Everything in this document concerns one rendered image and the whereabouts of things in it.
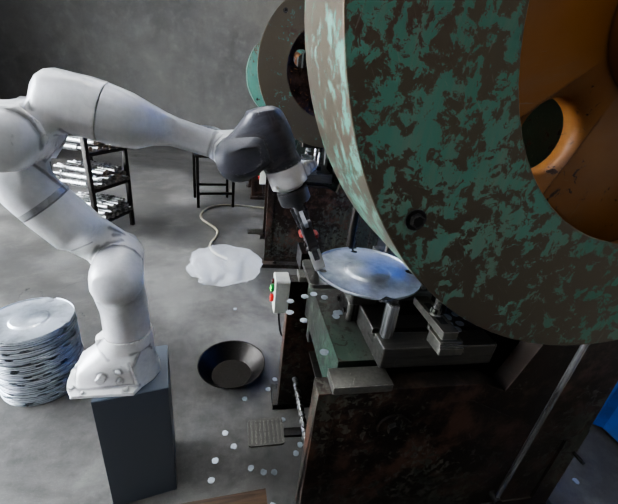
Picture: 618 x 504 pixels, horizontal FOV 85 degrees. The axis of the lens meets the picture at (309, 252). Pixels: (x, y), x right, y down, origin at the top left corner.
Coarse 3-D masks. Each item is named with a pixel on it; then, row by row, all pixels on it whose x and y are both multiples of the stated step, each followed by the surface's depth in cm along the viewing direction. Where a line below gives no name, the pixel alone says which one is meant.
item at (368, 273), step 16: (336, 256) 100; (352, 256) 101; (368, 256) 103; (384, 256) 104; (320, 272) 90; (336, 272) 91; (352, 272) 91; (368, 272) 92; (384, 272) 93; (400, 272) 95; (336, 288) 83; (352, 288) 84; (368, 288) 85; (384, 288) 86; (400, 288) 87; (416, 288) 88
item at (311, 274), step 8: (304, 264) 94; (312, 264) 94; (312, 272) 90; (312, 280) 86; (320, 280) 87; (320, 288) 85; (328, 288) 86; (344, 296) 96; (352, 296) 91; (344, 304) 96; (352, 304) 92; (360, 304) 92; (368, 304) 93; (344, 312) 94; (352, 312) 93; (352, 320) 94
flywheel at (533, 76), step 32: (544, 0) 35; (576, 0) 36; (608, 0) 36; (544, 32) 36; (576, 32) 37; (608, 32) 38; (544, 64) 38; (576, 64) 39; (608, 64) 39; (544, 96) 40; (576, 96) 40; (608, 96) 41; (576, 128) 43; (608, 128) 43; (544, 160) 47; (576, 160) 44; (608, 160) 45; (544, 192) 45; (576, 192) 46; (608, 192) 47; (576, 224) 49; (608, 224) 50
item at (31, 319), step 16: (16, 304) 137; (32, 304) 138; (48, 304) 140; (64, 304) 141; (0, 320) 128; (16, 320) 128; (32, 320) 129; (48, 320) 131; (0, 336) 121; (16, 336) 122; (32, 336) 122
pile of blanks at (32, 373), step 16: (48, 336) 124; (64, 336) 131; (80, 336) 143; (0, 352) 119; (16, 352) 120; (32, 352) 122; (48, 352) 126; (64, 352) 132; (80, 352) 143; (0, 368) 122; (16, 368) 122; (32, 368) 125; (48, 368) 128; (64, 368) 135; (0, 384) 127; (16, 384) 126; (32, 384) 127; (48, 384) 131; (64, 384) 136; (16, 400) 129; (32, 400) 130; (48, 400) 134
